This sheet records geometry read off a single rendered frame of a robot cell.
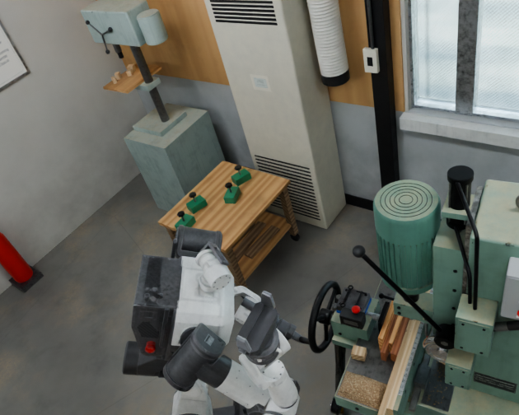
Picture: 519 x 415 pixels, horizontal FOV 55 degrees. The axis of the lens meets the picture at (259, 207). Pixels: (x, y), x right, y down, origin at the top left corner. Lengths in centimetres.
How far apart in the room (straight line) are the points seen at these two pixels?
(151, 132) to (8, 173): 106
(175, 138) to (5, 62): 123
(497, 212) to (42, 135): 334
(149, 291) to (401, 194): 77
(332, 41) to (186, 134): 135
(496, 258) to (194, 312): 81
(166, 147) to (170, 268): 198
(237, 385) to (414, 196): 70
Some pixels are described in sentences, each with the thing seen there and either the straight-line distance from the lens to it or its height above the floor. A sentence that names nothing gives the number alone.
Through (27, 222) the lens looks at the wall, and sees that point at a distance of 414.
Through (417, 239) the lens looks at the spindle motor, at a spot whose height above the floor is 144.
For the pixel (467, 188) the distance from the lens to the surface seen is 129.
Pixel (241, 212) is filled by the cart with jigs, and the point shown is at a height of 53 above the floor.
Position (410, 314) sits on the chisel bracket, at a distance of 172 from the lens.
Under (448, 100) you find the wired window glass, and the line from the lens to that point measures 288.
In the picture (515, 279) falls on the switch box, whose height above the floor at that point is 147.
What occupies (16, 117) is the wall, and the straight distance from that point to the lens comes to 393.
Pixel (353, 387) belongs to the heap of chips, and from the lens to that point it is 171.
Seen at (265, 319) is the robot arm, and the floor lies 157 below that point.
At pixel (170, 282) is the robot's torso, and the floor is 138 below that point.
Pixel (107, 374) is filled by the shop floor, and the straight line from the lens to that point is 326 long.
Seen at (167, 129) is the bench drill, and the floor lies 72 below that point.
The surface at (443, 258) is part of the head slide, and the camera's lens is 141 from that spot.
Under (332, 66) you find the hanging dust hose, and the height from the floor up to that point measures 120.
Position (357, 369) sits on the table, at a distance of 177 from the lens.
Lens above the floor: 244
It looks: 40 degrees down
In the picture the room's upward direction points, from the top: 18 degrees counter-clockwise
